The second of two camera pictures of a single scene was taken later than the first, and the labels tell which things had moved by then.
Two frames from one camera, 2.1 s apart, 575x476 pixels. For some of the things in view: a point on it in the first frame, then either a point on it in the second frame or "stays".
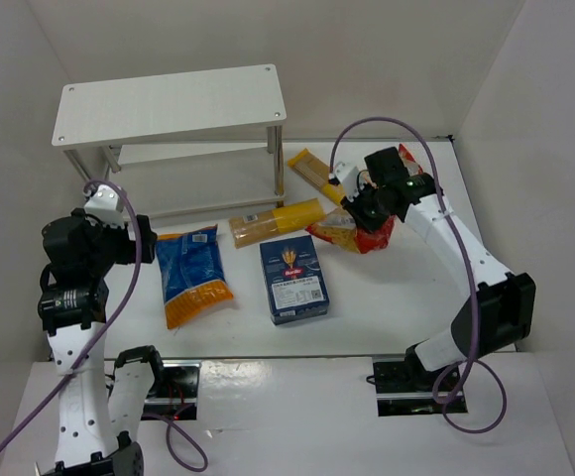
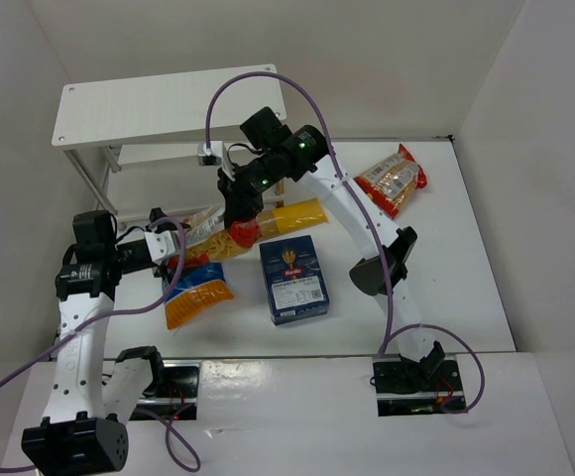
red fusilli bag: (341, 228) -> (210, 238)
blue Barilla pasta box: (295, 285) stays
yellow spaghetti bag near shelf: (251, 227) stays
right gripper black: (362, 213) -> (241, 207)
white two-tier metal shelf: (183, 144) stays
